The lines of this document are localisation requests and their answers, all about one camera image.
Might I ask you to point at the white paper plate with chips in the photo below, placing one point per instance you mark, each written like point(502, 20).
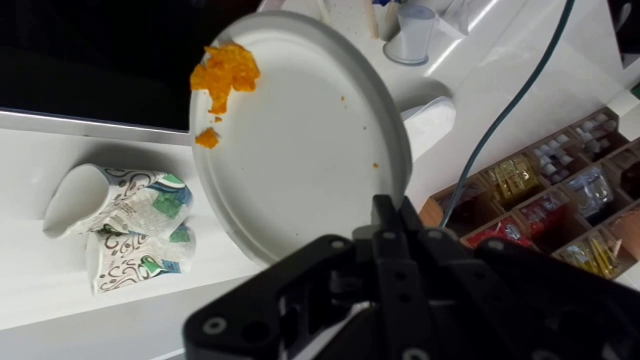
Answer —
point(308, 149)

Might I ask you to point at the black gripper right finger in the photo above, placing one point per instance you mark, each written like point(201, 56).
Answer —
point(412, 228)

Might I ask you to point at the patterned paper cup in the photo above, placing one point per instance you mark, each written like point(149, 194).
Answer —
point(118, 261)
point(99, 198)

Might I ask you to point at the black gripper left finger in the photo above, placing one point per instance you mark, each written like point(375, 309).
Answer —
point(388, 237)

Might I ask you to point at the orange tortilla chips pile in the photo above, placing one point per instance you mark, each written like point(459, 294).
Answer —
point(224, 69)

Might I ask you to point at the wooden condiment organizer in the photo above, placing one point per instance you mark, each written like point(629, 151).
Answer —
point(573, 194)

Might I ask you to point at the small clear plastic cup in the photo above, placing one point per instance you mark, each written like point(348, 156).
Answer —
point(410, 45)

